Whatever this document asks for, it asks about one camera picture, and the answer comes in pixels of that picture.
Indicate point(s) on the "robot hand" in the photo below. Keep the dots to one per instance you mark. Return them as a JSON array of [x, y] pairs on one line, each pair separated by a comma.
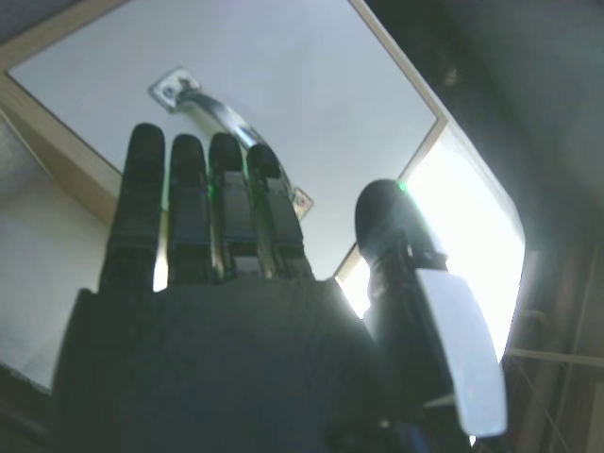
[[212, 368]]

